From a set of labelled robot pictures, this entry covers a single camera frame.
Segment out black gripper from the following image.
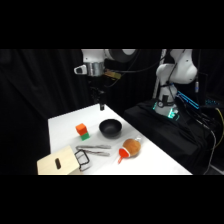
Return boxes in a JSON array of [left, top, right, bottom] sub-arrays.
[[88, 75, 107, 111]]

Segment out orange sauce bottle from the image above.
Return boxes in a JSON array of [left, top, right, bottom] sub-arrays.
[[122, 137, 142, 157]]

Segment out orange plastic scoop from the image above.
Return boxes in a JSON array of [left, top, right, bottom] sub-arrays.
[[117, 148, 131, 165]]

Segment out black bowl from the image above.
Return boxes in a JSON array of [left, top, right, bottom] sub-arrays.
[[98, 118, 123, 139]]

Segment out orange block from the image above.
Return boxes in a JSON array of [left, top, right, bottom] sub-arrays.
[[75, 122, 88, 136]]

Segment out green block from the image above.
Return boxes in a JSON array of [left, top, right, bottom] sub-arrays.
[[79, 131, 91, 141]]

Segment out metal tongs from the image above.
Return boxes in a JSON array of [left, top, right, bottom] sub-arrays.
[[75, 143, 112, 158]]

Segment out black curtain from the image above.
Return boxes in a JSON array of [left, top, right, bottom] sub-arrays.
[[0, 49, 224, 176]]

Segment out black robot stand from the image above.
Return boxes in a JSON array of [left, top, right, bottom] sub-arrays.
[[122, 99, 216, 176]]

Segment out wooden cutting board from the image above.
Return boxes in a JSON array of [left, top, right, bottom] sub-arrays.
[[36, 145, 83, 176]]

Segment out blue lit device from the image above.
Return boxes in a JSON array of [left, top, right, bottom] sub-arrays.
[[175, 89, 202, 111]]

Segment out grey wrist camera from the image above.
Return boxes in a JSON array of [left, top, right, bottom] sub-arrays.
[[73, 64, 89, 76]]

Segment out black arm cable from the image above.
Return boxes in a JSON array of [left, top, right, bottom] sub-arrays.
[[105, 49, 168, 88]]

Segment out yellow cable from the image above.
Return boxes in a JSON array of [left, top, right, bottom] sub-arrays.
[[213, 106, 224, 143]]

